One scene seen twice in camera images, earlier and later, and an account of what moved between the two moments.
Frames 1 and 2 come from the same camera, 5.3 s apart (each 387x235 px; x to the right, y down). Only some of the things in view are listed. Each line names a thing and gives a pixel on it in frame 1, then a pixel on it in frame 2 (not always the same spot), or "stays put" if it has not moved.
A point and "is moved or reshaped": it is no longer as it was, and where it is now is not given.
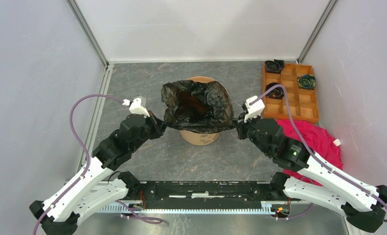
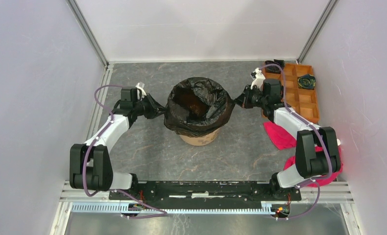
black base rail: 204,194 stays put
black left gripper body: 153,130 -> 147,107
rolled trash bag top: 275,66 stays put
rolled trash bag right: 307,81 stays put
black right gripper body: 245,128 -> 253,98
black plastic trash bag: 195,107 is moved or reshaped
